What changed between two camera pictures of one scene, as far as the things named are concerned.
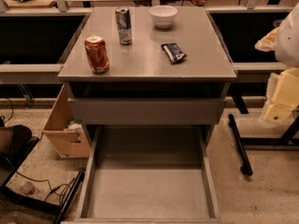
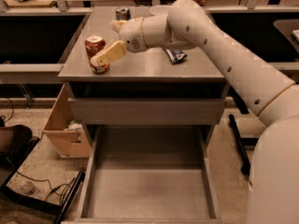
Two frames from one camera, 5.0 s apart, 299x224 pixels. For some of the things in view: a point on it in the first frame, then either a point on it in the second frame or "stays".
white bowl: (163, 15) stays
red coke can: (96, 53) stays
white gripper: (289, 42) -> (132, 35)
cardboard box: (68, 136) stays
